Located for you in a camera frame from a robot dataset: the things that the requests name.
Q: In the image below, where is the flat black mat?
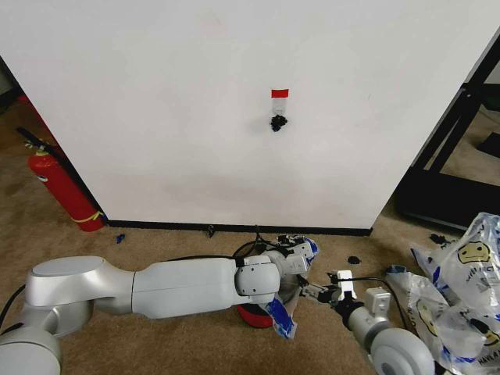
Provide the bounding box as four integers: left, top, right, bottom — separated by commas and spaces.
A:
476, 131, 500, 154

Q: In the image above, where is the red fire extinguisher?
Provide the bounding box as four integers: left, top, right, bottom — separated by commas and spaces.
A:
15, 127, 105, 233

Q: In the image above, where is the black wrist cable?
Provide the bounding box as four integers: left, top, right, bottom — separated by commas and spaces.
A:
232, 225, 279, 263
351, 276, 407, 327

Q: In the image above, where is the smiley face plastic bag pile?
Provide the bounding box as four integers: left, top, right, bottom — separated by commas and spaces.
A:
385, 212, 500, 370

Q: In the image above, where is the black baseboard strip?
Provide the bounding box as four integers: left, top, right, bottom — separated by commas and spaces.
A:
105, 220, 372, 238

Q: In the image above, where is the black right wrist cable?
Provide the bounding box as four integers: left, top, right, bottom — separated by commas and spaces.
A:
351, 276, 407, 327

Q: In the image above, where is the black metal frame rack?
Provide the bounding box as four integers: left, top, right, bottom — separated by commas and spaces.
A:
394, 37, 500, 231

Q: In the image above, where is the white blue printed bin bag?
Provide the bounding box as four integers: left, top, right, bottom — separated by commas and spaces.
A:
264, 234, 320, 341

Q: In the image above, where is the crumpled black garbage bag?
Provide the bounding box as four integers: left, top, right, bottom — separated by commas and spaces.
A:
267, 113, 289, 133

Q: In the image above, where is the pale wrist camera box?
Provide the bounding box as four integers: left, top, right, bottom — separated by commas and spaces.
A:
336, 270, 356, 301

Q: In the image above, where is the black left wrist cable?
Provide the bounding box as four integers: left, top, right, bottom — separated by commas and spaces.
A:
232, 225, 279, 263

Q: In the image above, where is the dark furniture edge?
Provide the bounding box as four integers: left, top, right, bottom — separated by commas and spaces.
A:
0, 56, 30, 116

